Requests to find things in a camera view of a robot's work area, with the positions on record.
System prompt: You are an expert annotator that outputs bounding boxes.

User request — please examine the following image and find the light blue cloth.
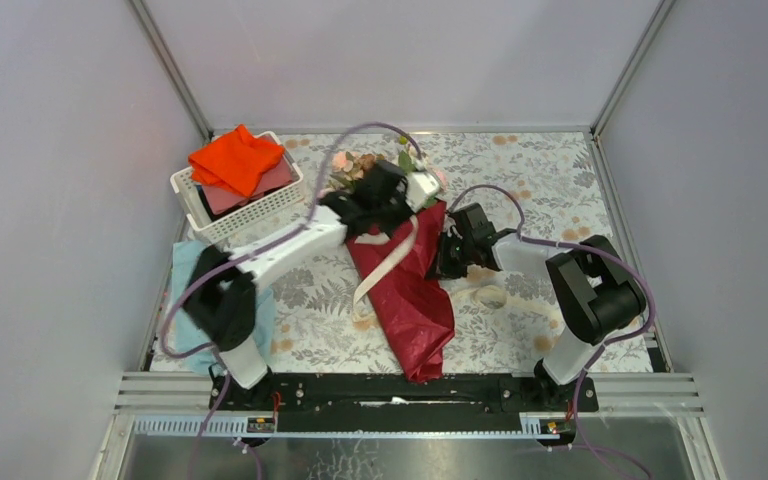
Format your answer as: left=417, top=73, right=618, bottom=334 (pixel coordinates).
left=167, top=240, right=276, bottom=375

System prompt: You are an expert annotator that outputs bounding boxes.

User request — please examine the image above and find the white plastic basket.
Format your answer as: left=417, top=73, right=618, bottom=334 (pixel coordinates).
left=169, top=150, right=305, bottom=244

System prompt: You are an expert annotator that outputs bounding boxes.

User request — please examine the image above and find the orange folded cloth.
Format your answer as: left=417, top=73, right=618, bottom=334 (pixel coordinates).
left=188, top=124, right=285, bottom=197

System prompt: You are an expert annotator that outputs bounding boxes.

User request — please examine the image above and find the pink fake flower bunch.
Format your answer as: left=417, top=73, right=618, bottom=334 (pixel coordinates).
left=426, top=166, right=448, bottom=191

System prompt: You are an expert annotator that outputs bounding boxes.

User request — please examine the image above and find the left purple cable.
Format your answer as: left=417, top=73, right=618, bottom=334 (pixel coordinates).
left=158, top=121, right=425, bottom=480

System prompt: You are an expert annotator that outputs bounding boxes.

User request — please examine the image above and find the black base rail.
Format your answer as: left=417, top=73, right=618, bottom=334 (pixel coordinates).
left=209, top=373, right=599, bottom=434

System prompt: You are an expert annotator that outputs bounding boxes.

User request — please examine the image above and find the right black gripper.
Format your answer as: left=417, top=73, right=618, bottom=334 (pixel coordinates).
left=425, top=232, right=474, bottom=283

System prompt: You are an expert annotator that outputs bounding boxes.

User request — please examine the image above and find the dark red wrapping paper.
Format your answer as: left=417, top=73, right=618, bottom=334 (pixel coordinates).
left=347, top=201, right=455, bottom=383

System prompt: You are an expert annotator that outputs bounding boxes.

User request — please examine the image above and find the cream ribbon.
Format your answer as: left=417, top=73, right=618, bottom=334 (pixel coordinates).
left=350, top=215, right=564, bottom=333

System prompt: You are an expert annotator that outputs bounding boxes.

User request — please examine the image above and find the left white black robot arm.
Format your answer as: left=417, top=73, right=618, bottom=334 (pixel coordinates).
left=182, top=162, right=441, bottom=411

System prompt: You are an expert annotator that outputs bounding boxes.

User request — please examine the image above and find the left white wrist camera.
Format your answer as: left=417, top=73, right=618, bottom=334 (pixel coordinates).
left=405, top=170, right=442, bottom=212

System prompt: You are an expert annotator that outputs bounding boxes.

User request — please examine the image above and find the dried brown fake flower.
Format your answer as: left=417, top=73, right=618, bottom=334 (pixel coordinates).
left=348, top=154, right=386, bottom=181

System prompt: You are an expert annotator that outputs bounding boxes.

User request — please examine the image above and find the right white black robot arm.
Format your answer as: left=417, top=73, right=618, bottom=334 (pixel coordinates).
left=426, top=203, right=648, bottom=412

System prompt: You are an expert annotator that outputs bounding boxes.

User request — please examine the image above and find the floral patterned tablecloth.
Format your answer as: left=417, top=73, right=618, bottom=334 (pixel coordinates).
left=270, top=132, right=612, bottom=374

